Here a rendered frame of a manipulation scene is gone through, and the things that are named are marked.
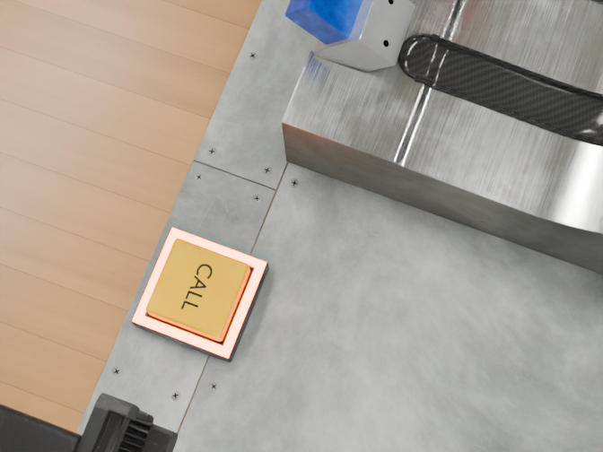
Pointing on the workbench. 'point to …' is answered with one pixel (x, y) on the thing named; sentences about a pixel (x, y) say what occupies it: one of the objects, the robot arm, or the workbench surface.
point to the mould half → (467, 128)
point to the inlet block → (354, 30)
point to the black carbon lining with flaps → (504, 87)
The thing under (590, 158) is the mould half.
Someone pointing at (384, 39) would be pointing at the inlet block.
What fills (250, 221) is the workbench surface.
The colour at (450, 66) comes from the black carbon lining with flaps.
